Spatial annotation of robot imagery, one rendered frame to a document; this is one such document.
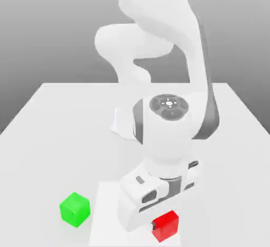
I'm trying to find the small green cube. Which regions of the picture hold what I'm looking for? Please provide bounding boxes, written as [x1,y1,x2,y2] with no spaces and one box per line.
[59,192,91,229]

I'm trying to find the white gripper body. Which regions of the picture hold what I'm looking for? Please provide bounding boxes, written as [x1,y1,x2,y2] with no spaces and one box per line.
[117,181,196,233]

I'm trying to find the small red cube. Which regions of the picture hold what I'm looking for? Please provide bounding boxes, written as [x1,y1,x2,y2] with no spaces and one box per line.
[151,210,180,243]

